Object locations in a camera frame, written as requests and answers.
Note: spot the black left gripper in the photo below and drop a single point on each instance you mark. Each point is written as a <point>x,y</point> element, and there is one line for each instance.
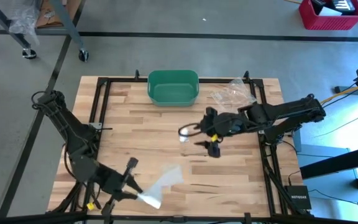
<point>110,183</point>

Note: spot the clear plastic bag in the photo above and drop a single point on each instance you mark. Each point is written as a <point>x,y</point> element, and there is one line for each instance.
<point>232,91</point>

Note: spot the black Netgear switch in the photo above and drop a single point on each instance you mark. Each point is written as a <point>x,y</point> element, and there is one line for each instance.
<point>298,197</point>

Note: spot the grey-legged wooden workbench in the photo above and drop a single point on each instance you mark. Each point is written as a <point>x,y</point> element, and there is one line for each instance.
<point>68,28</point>

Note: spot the brown cardboard sheet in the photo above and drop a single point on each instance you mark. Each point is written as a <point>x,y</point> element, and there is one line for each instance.
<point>53,14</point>

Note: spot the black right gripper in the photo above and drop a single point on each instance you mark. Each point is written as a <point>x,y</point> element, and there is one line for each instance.
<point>225,124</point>

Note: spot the crumpled clear plastic sheet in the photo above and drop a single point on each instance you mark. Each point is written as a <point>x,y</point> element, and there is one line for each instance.
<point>25,18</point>

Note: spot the red plastic crate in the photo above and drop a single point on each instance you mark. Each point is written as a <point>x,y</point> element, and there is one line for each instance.
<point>331,21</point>

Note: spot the green plastic bin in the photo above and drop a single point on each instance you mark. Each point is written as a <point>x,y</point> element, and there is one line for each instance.
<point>172,90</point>

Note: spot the black power strip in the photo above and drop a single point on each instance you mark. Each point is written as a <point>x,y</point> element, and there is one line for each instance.
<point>343,89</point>

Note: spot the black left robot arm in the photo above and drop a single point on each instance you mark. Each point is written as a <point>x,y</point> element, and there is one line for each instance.
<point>70,130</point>

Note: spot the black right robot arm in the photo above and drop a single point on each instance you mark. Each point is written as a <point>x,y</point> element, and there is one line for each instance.
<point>291,109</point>

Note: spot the black aluminium frame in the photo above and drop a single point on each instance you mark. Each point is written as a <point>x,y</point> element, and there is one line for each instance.
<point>123,80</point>

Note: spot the black device in crate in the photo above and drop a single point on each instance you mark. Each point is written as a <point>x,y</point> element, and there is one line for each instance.
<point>340,4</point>

